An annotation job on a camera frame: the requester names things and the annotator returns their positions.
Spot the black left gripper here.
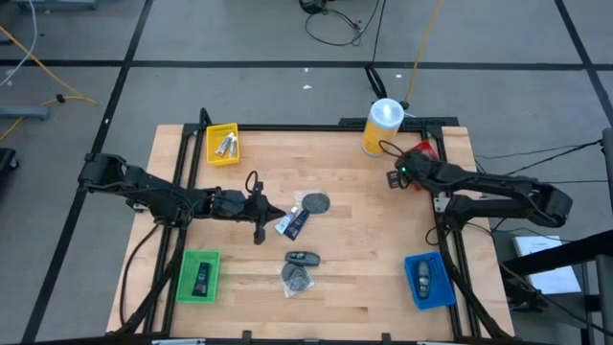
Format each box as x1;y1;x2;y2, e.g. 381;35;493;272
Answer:
210;180;287;246

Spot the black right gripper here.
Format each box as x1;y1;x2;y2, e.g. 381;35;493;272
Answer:
387;151;440;189

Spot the round grey pad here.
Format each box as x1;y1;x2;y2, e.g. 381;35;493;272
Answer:
294;189;331;216
280;262;316;299

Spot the dark blue toiletry tube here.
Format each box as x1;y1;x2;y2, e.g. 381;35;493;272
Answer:
283;208;311;242

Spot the red plastic basket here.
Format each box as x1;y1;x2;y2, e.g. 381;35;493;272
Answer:
409;140;441;193

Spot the dark grey oval case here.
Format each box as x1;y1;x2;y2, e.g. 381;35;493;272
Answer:
414;261;432;300
284;250;321;267

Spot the yellow wipes canister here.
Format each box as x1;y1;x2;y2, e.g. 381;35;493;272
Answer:
361;98;406;158

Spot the yellow plastic basket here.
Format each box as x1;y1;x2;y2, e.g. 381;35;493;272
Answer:
205;123;241;168

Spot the black toiletry tube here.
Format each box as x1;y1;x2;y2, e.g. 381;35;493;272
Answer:
192;262;212;298

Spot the green plastic basket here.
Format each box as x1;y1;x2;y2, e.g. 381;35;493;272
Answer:
175;249;222;305

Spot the blue plastic basket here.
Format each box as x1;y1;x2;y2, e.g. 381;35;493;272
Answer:
404;251;457;311

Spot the white paper booklet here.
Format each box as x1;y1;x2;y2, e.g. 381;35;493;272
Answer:
512;234;583;296

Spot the black aluminium table frame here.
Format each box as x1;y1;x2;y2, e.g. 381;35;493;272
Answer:
114;107;516;344

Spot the orange hanging cable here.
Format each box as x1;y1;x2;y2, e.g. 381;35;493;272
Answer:
404;0;444;104

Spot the black cable bundle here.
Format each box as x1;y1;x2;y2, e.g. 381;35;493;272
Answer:
473;138;605;184

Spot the black looped floor cable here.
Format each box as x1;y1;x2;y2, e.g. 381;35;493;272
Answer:
304;0;384;48

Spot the yellow floor cable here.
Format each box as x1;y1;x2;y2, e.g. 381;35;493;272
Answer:
0;23;100;143

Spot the white floor cable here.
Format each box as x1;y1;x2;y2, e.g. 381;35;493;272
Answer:
0;0;38;88

